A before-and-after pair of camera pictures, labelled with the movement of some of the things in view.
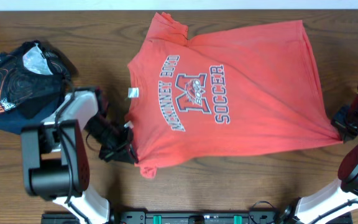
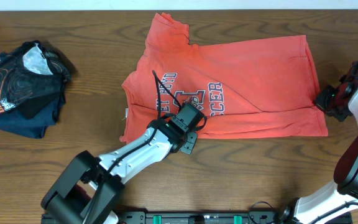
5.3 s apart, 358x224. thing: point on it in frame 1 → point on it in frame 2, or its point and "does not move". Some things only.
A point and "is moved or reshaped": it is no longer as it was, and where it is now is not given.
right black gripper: (344, 123) → (324, 101)
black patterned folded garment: (30, 78) does not move
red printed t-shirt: (239, 89) is moved or reshaped
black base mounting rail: (185, 217) does not move
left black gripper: (117, 144) → (190, 142)
